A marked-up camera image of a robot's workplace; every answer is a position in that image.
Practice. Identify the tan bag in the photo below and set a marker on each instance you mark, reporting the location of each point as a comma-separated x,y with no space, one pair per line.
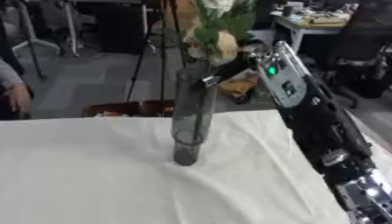
239,86

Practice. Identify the black office chair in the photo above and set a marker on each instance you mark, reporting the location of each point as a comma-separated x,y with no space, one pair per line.
365,58

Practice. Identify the white artificial flower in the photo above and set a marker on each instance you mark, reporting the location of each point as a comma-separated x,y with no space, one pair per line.
219,5

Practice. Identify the white metal stand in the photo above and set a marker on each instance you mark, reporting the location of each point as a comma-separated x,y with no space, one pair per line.
38,40

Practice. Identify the tall clear glass vase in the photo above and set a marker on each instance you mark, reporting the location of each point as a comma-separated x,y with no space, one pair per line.
193,116

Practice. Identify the person's hand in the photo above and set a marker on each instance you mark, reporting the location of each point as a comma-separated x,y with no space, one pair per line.
20,97

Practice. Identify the white desk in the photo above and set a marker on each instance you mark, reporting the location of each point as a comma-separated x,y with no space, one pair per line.
306,26

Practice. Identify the person's forearm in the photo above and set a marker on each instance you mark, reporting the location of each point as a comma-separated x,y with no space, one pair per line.
7,74

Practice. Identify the black tripod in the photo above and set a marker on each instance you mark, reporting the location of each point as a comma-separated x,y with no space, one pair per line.
162,52

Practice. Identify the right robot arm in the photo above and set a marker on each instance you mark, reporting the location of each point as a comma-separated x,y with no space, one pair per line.
316,122

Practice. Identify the brown wooden chair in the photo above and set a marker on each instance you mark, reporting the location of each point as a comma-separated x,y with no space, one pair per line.
138,108

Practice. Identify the peach artificial flower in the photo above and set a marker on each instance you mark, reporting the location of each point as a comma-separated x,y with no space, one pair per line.
226,46

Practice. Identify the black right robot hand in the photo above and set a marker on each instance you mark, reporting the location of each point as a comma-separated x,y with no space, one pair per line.
244,62

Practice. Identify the orange artificial flower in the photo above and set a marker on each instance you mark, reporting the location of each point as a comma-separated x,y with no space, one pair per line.
184,17

